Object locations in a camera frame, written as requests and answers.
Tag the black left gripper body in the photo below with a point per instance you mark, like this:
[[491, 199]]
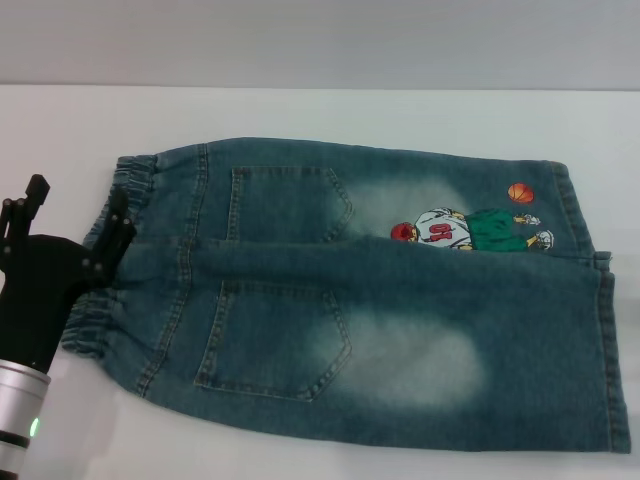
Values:
[[40, 290]]

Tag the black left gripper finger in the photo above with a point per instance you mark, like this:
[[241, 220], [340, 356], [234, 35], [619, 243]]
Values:
[[32, 200], [115, 240]]

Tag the blue denim shorts basketball print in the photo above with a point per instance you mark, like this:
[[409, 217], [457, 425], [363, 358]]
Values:
[[380, 340]]

